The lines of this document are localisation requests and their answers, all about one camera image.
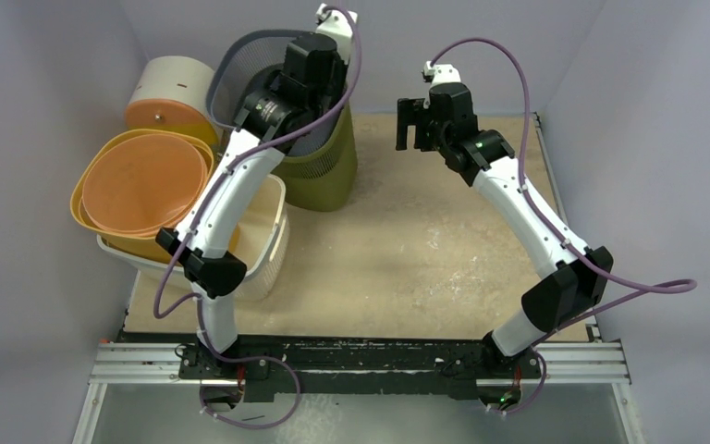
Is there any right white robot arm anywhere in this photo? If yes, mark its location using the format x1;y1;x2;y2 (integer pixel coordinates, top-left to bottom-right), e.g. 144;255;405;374
396;82;613;376

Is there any orange plastic bucket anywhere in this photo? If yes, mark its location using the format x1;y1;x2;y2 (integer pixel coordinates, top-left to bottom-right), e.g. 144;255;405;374
81;133;211;239

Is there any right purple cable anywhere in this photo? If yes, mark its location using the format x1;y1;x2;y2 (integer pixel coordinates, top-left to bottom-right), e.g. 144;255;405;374
431;37;698;416

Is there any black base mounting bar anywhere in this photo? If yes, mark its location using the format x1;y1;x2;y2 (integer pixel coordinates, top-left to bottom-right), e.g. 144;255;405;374
174;335;542;404

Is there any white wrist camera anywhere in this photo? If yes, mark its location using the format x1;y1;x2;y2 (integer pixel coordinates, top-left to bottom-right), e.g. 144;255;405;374
315;3;353;65
422;61;461;87

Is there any olive green slatted bin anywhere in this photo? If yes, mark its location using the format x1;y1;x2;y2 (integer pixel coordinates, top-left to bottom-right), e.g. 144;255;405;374
273;105;358;212

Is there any aluminium rail frame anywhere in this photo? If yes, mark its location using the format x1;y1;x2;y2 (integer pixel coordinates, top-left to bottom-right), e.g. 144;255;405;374
74;335;644;443

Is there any grey slatted waste bin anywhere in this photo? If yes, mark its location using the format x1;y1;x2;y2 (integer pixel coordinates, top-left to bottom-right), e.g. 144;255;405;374
205;29;349;157

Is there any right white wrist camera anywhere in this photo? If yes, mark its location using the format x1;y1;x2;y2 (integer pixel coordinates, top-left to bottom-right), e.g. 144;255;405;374
422;61;461;87

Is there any white cylinder orange-yellow face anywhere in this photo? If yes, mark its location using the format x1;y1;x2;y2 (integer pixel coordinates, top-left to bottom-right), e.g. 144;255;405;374
124;55;223;146

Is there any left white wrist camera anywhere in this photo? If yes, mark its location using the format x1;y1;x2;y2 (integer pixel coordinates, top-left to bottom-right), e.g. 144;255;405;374
315;3;353;65

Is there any white perforated basket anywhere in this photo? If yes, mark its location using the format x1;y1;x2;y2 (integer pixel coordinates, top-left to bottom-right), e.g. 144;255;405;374
97;175;290;301

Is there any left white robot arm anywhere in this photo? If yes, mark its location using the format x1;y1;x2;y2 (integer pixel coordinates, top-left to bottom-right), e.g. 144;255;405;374
155;30;356;378

